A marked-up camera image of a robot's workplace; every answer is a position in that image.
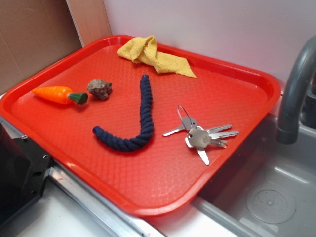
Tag brown cardboard panel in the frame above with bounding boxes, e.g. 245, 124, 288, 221
0, 0, 81, 94

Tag brown rock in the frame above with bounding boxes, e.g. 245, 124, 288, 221
87, 79, 112, 101

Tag red plastic tray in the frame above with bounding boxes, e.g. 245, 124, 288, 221
0, 35, 281, 217

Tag grey faucet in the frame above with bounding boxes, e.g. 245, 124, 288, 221
276, 36, 316, 144

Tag dark blue rope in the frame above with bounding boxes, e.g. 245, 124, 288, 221
92, 74, 155, 152

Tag silver keys bunch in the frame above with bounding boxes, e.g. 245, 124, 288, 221
163, 105, 239, 165

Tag yellow folded cloth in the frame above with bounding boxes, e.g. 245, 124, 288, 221
117, 36, 196, 78

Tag grey sink basin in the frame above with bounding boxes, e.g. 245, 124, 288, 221
192, 115, 316, 237

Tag orange toy carrot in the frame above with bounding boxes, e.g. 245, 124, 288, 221
32, 86, 88, 105

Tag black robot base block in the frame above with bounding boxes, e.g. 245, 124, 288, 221
0, 126, 52, 227

